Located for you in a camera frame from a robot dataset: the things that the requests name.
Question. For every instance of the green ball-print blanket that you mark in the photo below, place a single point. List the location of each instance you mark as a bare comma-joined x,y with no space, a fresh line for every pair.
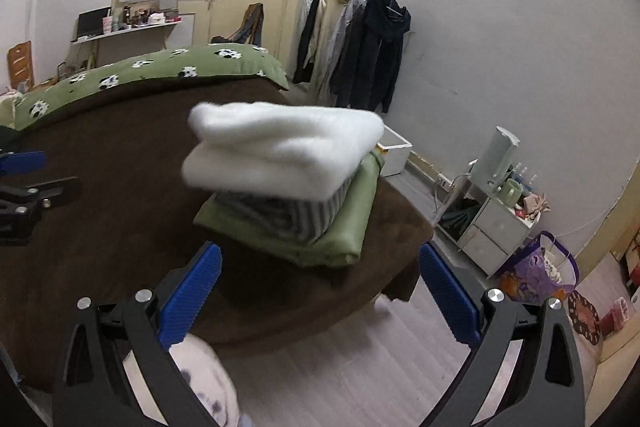
165,67

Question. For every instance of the black monitor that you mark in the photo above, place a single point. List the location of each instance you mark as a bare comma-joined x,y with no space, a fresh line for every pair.
92,23

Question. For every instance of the striped folded cloth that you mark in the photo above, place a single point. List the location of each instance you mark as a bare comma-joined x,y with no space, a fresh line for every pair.
280,214

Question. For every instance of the grey hanging shirt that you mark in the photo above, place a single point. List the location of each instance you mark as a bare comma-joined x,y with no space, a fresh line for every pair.
351,19

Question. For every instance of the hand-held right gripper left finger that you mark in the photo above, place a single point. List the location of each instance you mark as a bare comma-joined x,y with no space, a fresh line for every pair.
192,294

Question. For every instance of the black hanging jacket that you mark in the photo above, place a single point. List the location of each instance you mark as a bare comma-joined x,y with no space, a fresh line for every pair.
306,42

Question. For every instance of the navy hanging jacket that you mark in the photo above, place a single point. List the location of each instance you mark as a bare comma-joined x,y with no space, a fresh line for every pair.
380,52

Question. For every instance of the white nightstand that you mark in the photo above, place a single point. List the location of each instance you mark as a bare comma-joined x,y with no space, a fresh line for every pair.
492,227

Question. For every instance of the pink crumpled cloth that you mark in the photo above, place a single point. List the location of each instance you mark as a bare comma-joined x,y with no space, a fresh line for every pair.
534,206

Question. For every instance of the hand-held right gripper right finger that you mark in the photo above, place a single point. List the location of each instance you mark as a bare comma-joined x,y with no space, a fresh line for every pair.
445,292

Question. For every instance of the light green pillow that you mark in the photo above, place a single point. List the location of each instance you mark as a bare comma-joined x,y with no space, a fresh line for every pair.
6,109

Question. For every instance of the white fluffy sweater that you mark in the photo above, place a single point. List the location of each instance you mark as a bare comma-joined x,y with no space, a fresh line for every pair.
280,142

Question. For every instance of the chair draped with clothes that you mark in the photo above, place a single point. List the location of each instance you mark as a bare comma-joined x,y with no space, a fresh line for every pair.
254,23

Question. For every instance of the white desk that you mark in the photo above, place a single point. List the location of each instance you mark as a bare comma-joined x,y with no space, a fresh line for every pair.
130,31

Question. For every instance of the white spotted fluffy cloth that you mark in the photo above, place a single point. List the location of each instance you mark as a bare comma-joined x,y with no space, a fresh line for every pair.
205,377

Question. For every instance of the wooden chair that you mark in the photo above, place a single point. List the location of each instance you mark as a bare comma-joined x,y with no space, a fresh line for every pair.
20,62

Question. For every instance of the beige hanging coat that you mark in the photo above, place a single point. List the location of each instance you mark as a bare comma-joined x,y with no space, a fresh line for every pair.
330,22

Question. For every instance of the white foam box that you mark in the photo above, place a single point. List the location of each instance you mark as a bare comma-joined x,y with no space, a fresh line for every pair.
395,154

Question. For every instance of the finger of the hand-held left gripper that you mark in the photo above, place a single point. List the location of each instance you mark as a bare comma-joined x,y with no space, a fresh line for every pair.
25,163
52,192

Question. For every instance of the white tall appliance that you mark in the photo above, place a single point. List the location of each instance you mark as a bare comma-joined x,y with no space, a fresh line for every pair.
495,152

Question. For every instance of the white power strip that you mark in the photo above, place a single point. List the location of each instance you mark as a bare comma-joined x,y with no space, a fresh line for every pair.
443,179

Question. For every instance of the pink container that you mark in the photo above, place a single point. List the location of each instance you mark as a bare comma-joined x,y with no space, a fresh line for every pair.
616,317

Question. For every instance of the green folded cloth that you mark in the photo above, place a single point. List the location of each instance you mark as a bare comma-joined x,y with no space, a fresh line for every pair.
345,232

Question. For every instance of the purple shopping bag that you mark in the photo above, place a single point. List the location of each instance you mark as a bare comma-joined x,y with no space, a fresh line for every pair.
535,267

